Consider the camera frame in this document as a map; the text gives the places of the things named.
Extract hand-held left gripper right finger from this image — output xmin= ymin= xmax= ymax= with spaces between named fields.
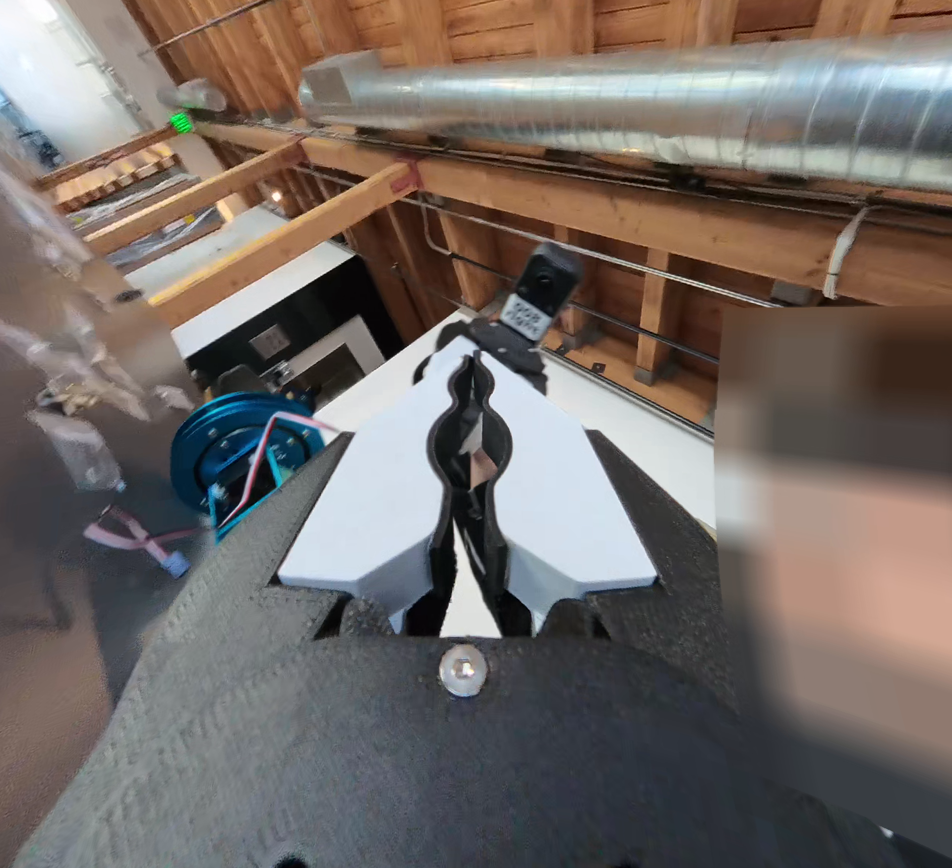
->
xmin=472 ymin=351 xmax=660 ymax=635

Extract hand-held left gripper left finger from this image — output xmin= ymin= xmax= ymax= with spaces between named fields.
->
xmin=277 ymin=355 xmax=477 ymax=634

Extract blue metal toy robot arm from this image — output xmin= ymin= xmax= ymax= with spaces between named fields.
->
xmin=170 ymin=390 xmax=327 ymax=546

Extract dark desk with wooden edge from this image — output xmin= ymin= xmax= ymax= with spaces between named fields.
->
xmin=0 ymin=154 xmax=224 ymax=735

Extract metal conduit pipe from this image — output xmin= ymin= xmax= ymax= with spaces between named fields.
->
xmin=416 ymin=202 xmax=783 ymax=311

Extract scattered clear plastic parts bags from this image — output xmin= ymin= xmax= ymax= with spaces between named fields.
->
xmin=0 ymin=139 xmax=198 ymax=504

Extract silver ventilation duct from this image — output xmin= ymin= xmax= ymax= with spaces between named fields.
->
xmin=297 ymin=31 xmax=952 ymax=193

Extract pink cable with blue plug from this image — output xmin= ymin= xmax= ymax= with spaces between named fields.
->
xmin=83 ymin=505 xmax=192 ymax=580

